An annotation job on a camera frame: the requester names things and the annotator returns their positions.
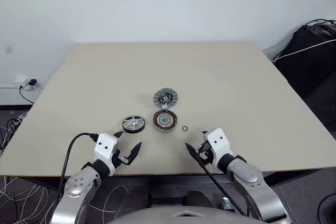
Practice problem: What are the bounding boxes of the black bag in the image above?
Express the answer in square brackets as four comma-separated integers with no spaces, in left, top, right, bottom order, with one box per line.
[272,22,336,127]

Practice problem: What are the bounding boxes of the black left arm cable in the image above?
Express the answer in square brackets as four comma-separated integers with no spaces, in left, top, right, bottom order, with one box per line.
[54,132,99,216]

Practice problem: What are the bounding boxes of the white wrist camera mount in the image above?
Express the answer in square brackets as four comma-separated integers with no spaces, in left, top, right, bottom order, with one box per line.
[204,127,234,174]
[93,132,119,177]

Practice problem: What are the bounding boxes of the black floor cable loop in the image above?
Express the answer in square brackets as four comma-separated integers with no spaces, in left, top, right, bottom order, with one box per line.
[317,194,336,224]

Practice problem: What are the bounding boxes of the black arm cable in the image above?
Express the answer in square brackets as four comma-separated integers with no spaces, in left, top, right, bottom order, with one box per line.
[54,132,99,216]
[197,151,249,216]

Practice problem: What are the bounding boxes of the silver spoked motor rotor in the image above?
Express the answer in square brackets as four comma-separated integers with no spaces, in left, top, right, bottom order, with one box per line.
[122,115,145,134]

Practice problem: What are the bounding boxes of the grey motor end cap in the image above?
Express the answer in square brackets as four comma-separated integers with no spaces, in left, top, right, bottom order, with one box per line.
[153,87,179,111]

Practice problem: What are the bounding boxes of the white cable over bag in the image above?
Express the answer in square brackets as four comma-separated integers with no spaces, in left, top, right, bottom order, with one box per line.
[272,37,336,63]

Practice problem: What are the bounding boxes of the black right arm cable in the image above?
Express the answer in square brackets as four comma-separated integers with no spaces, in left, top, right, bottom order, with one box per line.
[197,151,249,216]

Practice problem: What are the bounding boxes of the copper wound motor stator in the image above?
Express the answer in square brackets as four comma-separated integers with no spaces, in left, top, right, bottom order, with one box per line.
[152,110,179,132]

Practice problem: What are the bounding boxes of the white wall socket strip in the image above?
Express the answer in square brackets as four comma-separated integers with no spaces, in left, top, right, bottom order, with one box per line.
[12,76,44,91]

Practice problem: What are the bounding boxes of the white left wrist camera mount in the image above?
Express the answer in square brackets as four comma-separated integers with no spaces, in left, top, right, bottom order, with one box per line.
[93,132,119,177]

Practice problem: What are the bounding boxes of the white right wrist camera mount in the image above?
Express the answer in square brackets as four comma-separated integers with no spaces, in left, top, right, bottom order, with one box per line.
[204,127,234,174]

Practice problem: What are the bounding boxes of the small metal bracket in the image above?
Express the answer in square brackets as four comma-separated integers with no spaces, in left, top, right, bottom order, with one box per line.
[221,197,234,211]

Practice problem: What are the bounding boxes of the black cable over bag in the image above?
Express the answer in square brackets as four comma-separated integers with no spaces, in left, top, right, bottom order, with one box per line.
[300,18,336,30]

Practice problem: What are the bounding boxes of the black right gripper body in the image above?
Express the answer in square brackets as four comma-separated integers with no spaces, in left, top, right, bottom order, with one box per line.
[198,141,215,167]

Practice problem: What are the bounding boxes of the beige table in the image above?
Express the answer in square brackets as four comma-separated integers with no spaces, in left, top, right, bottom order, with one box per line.
[0,41,336,191]

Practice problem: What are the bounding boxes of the floor cable bundle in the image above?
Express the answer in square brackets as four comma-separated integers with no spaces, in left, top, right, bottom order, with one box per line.
[0,112,30,158]

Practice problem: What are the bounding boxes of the silver robot torso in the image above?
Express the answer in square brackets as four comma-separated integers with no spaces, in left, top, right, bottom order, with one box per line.
[107,206,263,224]

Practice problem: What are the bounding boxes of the black adapter cable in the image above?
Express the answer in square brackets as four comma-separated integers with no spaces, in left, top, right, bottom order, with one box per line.
[18,83,35,104]

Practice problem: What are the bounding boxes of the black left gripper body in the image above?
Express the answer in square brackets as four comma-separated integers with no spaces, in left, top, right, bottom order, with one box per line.
[113,149,133,168]

